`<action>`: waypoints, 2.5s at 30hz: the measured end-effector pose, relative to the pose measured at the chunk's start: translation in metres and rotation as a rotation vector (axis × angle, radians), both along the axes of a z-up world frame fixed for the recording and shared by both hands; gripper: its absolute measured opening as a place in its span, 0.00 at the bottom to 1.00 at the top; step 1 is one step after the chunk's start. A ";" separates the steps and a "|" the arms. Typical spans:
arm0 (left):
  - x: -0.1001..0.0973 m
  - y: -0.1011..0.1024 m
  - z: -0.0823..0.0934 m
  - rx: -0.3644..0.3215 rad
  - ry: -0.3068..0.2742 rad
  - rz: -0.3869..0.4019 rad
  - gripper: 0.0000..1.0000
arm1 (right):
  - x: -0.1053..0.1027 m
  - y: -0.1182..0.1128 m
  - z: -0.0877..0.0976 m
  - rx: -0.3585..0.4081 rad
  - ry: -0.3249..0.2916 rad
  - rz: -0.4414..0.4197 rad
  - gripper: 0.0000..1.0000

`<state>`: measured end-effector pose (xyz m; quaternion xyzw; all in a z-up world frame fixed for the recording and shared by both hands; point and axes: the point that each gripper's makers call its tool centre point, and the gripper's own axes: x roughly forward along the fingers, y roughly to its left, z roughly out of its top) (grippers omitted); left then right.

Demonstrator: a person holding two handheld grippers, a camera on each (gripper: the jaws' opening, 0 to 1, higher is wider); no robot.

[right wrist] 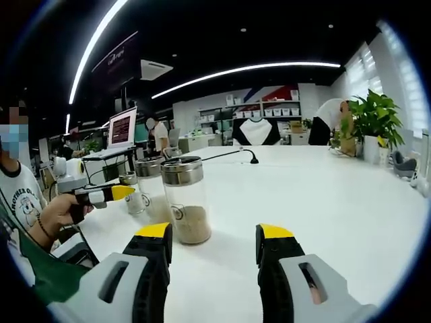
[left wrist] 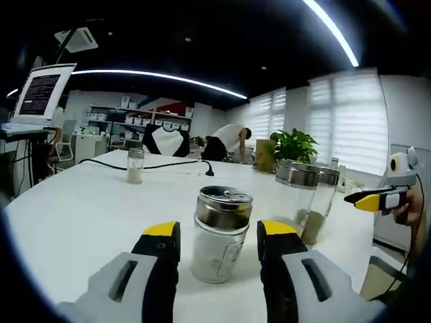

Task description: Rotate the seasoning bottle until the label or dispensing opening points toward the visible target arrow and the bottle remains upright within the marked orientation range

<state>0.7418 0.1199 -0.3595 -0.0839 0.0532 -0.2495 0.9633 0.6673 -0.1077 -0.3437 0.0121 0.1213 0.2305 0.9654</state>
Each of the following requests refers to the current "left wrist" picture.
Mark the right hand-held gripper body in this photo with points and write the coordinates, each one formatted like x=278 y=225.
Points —
x=400 y=180

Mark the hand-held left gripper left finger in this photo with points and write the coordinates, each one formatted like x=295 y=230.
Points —
x=158 y=279

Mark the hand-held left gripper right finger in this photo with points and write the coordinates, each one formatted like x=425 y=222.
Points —
x=276 y=286

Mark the tall seasoning bottle brown powder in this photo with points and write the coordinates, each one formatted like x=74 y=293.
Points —
x=331 y=176

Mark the tall seasoning bottle pale powder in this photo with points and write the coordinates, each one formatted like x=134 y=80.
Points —
x=296 y=173

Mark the small seasoning bottle white powder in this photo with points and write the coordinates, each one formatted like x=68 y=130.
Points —
x=219 y=215

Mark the small seasoning bottle beige powder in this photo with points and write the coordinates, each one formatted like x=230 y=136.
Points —
x=135 y=175

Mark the person's right hand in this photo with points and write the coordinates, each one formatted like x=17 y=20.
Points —
x=412 y=212

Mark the large window blind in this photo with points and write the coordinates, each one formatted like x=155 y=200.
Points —
x=350 y=128

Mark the green potted plant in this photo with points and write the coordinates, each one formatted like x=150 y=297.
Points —
x=293 y=148

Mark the brown cardboard box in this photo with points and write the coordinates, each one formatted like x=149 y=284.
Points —
x=264 y=154

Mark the small window blind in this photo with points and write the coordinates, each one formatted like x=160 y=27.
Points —
x=266 y=117

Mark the curved ceiling light strip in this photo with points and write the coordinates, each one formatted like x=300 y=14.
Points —
x=353 y=60
x=84 y=72

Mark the black and white shirt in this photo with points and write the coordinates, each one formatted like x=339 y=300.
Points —
x=166 y=139

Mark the white cabinet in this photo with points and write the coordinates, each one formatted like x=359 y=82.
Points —
x=87 y=149

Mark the shelf of white storage boxes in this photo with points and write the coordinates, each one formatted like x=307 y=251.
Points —
x=141 y=120

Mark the white office chair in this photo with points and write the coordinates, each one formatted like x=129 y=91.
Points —
x=69 y=134

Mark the black laptop stand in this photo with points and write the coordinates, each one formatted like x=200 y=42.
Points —
x=33 y=158

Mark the white laptop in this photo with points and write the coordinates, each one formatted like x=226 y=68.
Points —
x=43 y=94

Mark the ceiling air conditioner unit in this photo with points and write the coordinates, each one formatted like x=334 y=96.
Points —
x=81 y=40

